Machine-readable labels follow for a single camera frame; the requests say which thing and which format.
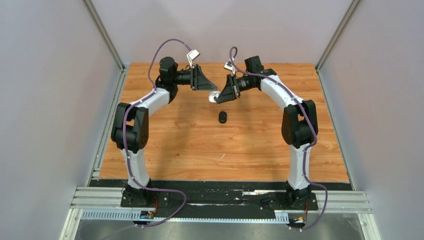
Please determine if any white earbud charging case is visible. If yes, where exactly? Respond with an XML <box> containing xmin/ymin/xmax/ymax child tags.
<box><xmin>208</xmin><ymin>90</ymin><xmax>221</xmax><ymax>103</ymax></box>

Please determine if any white slotted cable duct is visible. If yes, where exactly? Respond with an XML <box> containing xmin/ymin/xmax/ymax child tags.
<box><xmin>80</xmin><ymin>209</ymin><xmax>290</xmax><ymax>224</ymax></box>

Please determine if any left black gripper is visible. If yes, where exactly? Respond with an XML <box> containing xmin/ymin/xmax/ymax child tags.
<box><xmin>172</xmin><ymin>65</ymin><xmax>217</xmax><ymax>92</ymax></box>

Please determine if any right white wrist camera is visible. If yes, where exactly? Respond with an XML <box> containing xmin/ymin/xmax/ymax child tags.
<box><xmin>223</xmin><ymin>61</ymin><xmax>236</xmax><ymax>75</ymax></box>

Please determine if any aluminium frame post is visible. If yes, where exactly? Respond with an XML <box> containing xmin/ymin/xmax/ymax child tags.
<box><xmin>315</xmin><ymin>0</ymin><xmax>362</xmax><ymax>73</ymax></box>
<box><xmin>82</xmin><ymin>0</ymin><xmax>126</xmax><ymax>72</ymax></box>

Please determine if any left aluminium frame post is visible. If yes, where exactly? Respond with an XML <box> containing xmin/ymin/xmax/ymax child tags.
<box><xmin>82</xmin><ymin>0</ymin><xmax>126</xmax><ymax>72</ymax></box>

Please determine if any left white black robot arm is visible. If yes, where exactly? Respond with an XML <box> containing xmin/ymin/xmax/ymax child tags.
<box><xmin>111</xmin><ymin>56</ymin><xmax>217</xmax><ymax>207</ymax></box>

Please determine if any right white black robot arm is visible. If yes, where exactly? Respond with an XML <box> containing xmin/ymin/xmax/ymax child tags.
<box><xmin>215</xmin><ymin>56</ymin><xmax>318</xmax><ymax>209</ymax></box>

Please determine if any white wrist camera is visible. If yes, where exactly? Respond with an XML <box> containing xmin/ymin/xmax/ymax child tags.
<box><xmin>186</xmin><ymin>49</ymin><xmax>201</xmax><ymax>68</ymax></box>
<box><xmin>223</xmin><ymin>61</ymin><xmax>236</xmax><ymax>75</ymax></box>

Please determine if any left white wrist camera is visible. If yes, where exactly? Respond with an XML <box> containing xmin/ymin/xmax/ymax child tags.
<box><xmin>186</xmin><ymin>49</ymin><xmax>201</xmax><ymax>68</ymax></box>

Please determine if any black earbud charging case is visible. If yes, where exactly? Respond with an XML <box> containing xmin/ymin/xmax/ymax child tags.
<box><xmin>218</xmin><ymin>111</ymin><xmax>228</xmax><ymax>124</ymax></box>

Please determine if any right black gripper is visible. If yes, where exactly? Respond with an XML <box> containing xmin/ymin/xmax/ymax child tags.
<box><xmin>217</xmin><ymin>74</ymin><xmax>257</xmax><ymax>104</ymax></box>

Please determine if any right aluminium frame post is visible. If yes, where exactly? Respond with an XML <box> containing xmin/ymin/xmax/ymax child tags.
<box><xmin>315</xmin><ymin>0</ymin><xmax>362</xmax><ymax>73</ymax></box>

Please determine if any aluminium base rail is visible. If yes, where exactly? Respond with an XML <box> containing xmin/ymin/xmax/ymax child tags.
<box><xmin>70</xmin><ymin>187</ymin><xmax>372</xmax><ymax>214</ymax></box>

